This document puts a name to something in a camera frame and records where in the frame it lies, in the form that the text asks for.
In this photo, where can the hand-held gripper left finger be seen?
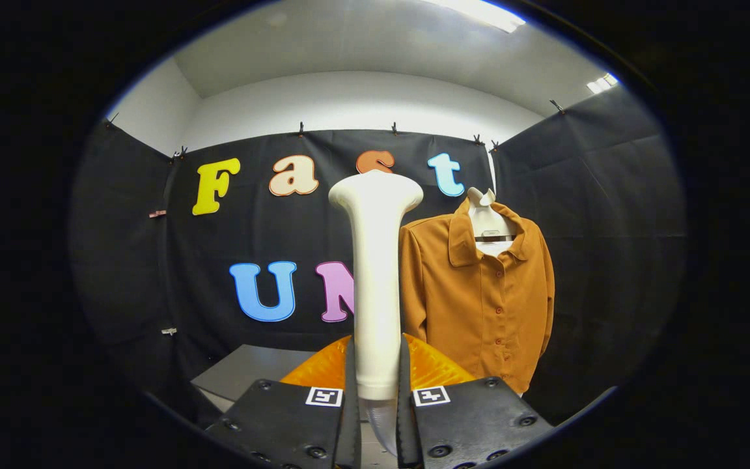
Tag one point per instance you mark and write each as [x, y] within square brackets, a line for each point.
[347, 430]

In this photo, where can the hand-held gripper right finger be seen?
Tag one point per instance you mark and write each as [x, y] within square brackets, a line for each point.
[407, 430]

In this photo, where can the white garment steamer head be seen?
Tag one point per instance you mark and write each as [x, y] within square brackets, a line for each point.
[375, 293]

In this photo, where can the orange button-up shirt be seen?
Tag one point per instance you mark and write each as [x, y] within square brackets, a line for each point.
[479, 306]

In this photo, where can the grey cabinet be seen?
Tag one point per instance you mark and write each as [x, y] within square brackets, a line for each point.
[251, 371]

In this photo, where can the black backdrop cloth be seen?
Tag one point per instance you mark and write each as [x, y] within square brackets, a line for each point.
[284, 228]

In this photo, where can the white mannequin torso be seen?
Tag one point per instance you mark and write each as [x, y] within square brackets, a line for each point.
[487, 221]

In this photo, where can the row of black clips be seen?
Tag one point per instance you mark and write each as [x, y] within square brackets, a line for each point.
[301, 129]

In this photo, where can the small ceiling light panel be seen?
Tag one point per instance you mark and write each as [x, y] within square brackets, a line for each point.
[603, 83]

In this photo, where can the long ceiling light panel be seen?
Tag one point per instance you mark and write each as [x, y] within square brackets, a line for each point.
[486, 13]

